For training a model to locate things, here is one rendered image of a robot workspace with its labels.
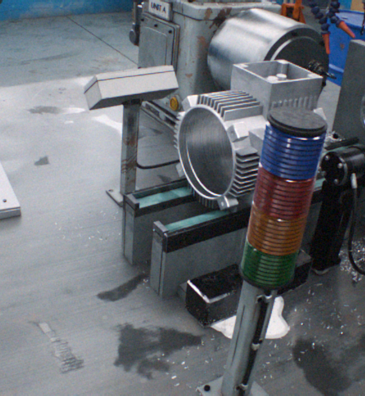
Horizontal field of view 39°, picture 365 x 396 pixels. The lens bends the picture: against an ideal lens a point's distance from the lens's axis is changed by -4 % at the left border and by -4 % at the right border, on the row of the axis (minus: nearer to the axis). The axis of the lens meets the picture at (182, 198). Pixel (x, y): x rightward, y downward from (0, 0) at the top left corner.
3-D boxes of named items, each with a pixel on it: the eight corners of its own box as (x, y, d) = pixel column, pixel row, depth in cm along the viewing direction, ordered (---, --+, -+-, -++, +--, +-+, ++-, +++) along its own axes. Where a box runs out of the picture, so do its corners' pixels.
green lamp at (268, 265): (268, 250, 64) (275, 218, 62) (302, 278, 60) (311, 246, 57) (229, 265, 61) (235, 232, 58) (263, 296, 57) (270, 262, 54)
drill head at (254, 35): (241, 77, 158) (252, -5, 145) (331, 123, 133) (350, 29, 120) (171, 86, 145) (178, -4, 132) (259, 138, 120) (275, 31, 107)
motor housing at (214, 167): (251, 157, 110) (265, 69, 100) (317, 202, 97) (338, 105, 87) (168, 178, 100) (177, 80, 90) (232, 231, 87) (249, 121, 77)
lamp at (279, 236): (275, 218, 62) (282, 184, 59) (311, 246, 57) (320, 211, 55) (235, 232, 58) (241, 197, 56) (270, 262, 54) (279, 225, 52)
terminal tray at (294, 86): (276, 95, 99) (282, 58, 96) (317, 116, 92) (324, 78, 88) (226, 102, 93) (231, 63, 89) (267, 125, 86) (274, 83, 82)
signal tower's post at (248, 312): (240, 368, 77) (298, 98, 55) (274, 404, 71) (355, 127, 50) (196, 389, 73) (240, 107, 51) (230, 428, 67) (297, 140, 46)
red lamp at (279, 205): (282, 184, 59) (290, 148, 57) (320, 211, 55) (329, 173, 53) (241, 197, 56) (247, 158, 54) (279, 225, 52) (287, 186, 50)
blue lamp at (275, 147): (290, 148, 57) (297, 109, 55) (329, 173, 53) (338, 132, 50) (247, 158, 54) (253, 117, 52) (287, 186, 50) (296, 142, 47)
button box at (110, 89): (163, 99, 111) (157, 75, 111) (180, 87, 105) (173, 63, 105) (88, 111, 103) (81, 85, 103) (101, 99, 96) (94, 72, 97)
